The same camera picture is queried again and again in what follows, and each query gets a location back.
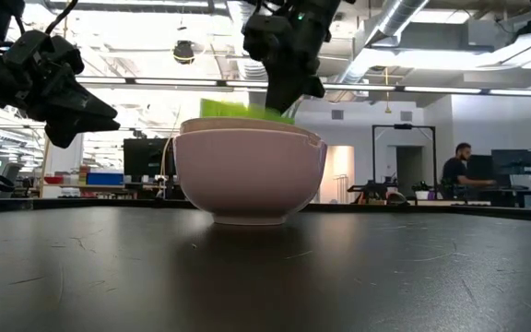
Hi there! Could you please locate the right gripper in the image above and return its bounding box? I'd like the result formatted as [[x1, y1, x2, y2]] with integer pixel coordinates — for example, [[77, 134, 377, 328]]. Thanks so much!
[[242, 0, 340, 115]]

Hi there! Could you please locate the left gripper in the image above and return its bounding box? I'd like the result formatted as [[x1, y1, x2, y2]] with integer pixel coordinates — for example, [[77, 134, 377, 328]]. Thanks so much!
[[0, 30, 122, 149]]

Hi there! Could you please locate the translucent green plastic bowl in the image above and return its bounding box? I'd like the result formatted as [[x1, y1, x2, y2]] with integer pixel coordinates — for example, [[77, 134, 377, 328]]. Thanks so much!
[[199, 98, 296, 126]]

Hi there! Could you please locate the large white bowl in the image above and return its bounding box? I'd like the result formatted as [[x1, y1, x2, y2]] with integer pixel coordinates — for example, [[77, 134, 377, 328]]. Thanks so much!
[[179, 116, 325, 149]]

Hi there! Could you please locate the pink ceramic bowl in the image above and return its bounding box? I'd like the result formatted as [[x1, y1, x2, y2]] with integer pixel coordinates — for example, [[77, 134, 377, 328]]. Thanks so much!
[[172, 127, 328, 226]]

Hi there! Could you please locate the blue storage bin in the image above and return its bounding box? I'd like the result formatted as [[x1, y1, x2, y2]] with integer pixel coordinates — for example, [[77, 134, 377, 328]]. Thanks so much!
[[86, 172, 125, 187]]

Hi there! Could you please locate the black computer monitor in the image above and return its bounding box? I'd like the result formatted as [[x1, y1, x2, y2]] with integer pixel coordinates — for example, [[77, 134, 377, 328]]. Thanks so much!
[[123, 137, 175, 184]]

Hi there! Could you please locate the long ceiling light strip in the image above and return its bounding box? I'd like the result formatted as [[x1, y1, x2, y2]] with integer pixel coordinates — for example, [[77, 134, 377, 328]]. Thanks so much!
[[75, 76, 531, 98]]

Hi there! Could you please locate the grey office chair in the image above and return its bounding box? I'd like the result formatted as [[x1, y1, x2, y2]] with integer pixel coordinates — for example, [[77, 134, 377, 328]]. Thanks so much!
[[0, 161, 25, 200]]

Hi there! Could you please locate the white potted plant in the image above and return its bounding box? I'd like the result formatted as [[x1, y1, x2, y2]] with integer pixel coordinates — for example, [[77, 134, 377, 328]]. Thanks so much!
[[411, 180, 433, 201]]

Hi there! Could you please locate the seated person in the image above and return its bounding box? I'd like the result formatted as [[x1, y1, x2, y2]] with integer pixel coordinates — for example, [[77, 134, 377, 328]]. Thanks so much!
[[440, 142, 498, 200]]

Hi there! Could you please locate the dark desk monitor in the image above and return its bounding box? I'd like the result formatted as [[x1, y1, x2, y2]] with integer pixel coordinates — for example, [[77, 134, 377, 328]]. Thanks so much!
[[466, 154, 496, 182]]

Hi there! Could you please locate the wide desk monitor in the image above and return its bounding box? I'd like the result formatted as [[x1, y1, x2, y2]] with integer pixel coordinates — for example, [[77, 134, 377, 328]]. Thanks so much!
[[490, 148, 531, 177]]

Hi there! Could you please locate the ribbed silver ceiling duct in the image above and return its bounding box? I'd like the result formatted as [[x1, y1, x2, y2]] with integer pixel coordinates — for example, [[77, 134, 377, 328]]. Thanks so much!
[[226, 0, 271, 108]]

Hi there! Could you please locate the thin white cord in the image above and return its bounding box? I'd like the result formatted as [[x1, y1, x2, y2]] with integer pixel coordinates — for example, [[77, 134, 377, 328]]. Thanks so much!
[[159, 104, 183, 197]]

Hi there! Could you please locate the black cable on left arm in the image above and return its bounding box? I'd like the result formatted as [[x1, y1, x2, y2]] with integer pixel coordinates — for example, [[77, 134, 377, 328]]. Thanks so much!
[[45, 0, 80, 36]]

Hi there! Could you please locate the smooth silver ceiling duct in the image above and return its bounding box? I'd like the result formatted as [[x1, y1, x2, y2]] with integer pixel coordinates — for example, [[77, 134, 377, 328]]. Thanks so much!
[[334, 0, 432, 85]]

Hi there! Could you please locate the tall black metal frame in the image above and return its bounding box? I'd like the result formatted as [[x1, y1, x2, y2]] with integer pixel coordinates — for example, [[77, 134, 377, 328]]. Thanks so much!
[[372, 123, 438, 202]]

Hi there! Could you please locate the black dome ceiling camera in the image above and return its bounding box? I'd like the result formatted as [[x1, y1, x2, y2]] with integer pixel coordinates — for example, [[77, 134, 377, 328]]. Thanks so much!
[[172, 40, 196, 66]]

